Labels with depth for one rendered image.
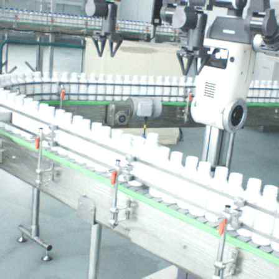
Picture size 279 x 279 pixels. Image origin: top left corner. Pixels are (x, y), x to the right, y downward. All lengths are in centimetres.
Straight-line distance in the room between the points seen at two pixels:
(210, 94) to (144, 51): 365
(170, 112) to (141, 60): 243
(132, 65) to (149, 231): 423
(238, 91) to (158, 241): 84
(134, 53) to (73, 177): 393
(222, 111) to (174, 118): 132
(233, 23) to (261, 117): 177
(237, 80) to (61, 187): 85
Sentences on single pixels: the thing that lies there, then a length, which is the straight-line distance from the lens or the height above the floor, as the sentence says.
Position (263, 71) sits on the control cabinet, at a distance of 769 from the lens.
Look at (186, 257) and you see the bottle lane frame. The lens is 158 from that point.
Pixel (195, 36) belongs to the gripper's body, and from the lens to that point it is 169.
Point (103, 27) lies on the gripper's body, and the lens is 201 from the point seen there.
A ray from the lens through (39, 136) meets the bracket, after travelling 198.
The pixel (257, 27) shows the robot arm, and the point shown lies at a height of 157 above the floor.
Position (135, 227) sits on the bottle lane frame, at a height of 88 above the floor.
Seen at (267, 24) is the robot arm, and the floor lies 158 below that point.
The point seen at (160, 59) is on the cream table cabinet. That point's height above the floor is 104.
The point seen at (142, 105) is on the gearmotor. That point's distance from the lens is 314.
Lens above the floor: 159
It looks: 16 degrees down
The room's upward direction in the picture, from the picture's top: 7 degrees clockwise
